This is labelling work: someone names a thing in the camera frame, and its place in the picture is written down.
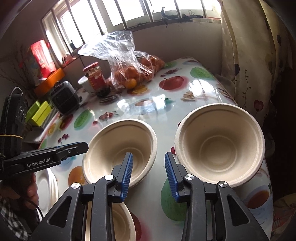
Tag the person's left hand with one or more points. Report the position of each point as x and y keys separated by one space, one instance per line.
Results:
x=21 y=187

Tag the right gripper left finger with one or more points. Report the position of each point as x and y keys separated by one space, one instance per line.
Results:
x=66 y=220

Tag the red gift bag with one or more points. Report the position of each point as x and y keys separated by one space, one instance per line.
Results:
x=39 y=60

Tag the red label sauce jar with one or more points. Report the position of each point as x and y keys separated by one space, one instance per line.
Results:
x=96 y=79

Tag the patterned cream curtain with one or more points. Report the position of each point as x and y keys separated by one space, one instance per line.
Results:
x=255 y=49

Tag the green box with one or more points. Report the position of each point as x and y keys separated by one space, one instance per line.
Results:
x=32 y=110
x=41 y=114

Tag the beige paper bowl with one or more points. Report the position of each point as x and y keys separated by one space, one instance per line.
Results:
x=124 y=228
x=220 y=142
x=109 y=146

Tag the black portable heater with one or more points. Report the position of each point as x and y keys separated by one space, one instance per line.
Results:
x=64 y=97

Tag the white plastic tub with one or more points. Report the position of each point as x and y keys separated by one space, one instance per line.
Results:
x=84 y=82

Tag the orange tray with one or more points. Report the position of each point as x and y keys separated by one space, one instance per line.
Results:
x=44 y=87

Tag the plastic bag of oranges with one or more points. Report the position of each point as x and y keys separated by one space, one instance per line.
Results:
x=126 y=64

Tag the checkered left sleeve forearm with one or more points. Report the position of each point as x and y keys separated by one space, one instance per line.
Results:
x=19 y=223

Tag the plaid cloth under table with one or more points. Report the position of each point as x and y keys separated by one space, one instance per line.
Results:
x=284 y=219

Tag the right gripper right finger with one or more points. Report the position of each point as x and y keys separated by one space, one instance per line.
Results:
x=231 y=219

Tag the black white striped box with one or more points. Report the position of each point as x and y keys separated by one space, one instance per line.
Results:
x=49 y=117

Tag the white paper plate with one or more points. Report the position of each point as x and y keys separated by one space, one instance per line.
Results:
x=47 y=190

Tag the upper green box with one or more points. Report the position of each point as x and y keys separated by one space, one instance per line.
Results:
x=32 y=110

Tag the lower green box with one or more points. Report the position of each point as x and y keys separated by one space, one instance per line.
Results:
x=41 y=114

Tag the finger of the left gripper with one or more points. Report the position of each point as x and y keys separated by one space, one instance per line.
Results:
x=73 y=149

